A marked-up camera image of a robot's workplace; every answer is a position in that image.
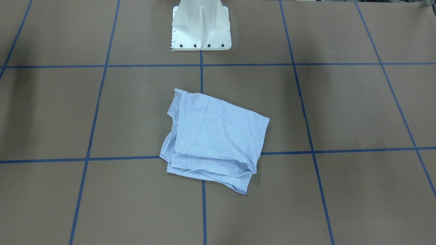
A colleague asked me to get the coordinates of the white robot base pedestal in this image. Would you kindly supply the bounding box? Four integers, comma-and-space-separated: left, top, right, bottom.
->
170, 0, 232, 51

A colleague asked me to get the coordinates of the light blue striped shirt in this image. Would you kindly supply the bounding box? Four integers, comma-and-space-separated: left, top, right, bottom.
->
159, 88, 270, 194

